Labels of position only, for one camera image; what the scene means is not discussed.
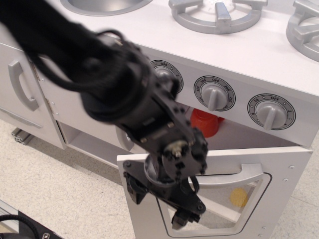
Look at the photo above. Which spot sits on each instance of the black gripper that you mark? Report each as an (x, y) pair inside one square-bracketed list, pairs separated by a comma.
[(189, 207)]

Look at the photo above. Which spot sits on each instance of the white oven door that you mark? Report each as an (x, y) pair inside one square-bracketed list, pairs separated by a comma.
[(267, 198)]

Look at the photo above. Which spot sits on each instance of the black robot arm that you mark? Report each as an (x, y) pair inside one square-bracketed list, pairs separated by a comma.
[(118, 85)]

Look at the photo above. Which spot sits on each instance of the yellow toy corn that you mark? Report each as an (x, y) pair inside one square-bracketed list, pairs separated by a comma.
[(239, 197)]

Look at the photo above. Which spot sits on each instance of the orange plastic cup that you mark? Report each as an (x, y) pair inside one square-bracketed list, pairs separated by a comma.
[(206, 122)]

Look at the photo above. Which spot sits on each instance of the grey middle control knob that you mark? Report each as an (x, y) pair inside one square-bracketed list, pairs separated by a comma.
[(214, 93)]

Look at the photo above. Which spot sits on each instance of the grey control knob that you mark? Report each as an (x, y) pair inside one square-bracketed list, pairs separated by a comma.
[(214, 93), (163, 68), (271, 112)]

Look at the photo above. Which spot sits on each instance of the white middle cabinet door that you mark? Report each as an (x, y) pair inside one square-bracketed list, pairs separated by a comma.
[(76, 125)]

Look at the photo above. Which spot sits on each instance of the white cabinet door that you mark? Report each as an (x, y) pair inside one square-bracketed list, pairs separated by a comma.
[(39, 123), (76, 125)]

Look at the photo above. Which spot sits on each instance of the grey left control knob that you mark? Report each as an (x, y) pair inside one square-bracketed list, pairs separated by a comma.
[(163, 68)]

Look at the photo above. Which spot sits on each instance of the grey right control knob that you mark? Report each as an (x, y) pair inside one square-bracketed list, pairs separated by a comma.
[(271, 112)]

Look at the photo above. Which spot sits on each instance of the white toy kitchen cabinet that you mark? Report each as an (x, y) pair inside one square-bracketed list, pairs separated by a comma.
[(254, 61)]

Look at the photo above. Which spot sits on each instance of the white left cabinet door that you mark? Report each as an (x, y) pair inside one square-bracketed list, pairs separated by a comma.
[(39, 123)]

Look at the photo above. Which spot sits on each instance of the silver centre stove burner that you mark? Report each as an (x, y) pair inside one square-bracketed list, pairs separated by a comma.
[(217, 16)]

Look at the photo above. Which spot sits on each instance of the silver stove burner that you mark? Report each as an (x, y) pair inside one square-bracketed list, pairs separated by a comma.
[(301, 36), (217, 16)]

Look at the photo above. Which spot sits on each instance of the silver sink basin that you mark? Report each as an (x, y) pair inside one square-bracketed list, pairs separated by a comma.
[(103, 7)]

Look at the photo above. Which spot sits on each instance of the silver right stove burner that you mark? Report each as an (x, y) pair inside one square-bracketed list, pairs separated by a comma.
[(301, 36)]

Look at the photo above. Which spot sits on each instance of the silver middle door handle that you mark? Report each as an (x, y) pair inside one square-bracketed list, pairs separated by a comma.
[(124, 140)]

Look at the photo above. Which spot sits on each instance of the silver oven door handle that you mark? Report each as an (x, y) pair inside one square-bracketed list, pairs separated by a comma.
[(249, 173)]

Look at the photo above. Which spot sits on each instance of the aluminium extrusion rail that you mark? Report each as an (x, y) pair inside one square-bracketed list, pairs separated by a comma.
[(21, 136)]

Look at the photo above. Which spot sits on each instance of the silver left door handle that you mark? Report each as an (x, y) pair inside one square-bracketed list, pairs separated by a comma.
[(15, 70)]

